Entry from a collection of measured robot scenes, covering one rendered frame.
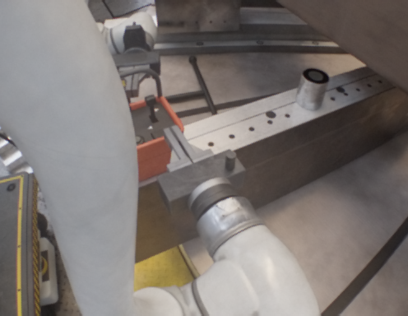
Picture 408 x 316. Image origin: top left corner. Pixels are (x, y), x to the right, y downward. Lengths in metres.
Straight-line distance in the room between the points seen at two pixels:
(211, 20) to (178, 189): 1.35
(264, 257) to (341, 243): 0.77
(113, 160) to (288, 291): 0.28
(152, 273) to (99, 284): 1.11
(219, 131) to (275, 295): 0.53
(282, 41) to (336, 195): 1.05
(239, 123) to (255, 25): 1.12
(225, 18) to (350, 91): 0.90
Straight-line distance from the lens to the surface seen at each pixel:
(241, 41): 1.88
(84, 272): 0.23
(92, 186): 0.16
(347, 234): 1.16
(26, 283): 1.13
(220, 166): 0.49
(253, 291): 0.38
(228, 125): 0.83
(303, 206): 1.16
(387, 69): 0.83
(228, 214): 0.42
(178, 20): 1.71
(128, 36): 0.87
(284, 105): 0.91
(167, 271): 1.34
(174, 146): 0.53
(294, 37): 1.97
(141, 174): 0.69
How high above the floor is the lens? 1.26
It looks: 50 degrees down
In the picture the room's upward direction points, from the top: straight up
